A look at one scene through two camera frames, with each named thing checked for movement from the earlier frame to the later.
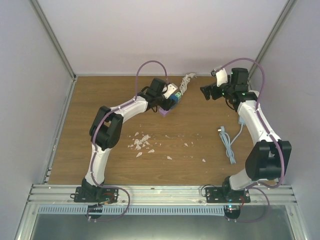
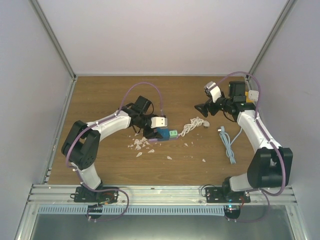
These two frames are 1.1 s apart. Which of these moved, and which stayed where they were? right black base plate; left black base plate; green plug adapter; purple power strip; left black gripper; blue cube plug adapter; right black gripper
Moved: blue cube plug adapter; green plug adapter; right black gripper; purple power strip; left black gripper
Stayed: left black base plate; right black base plate
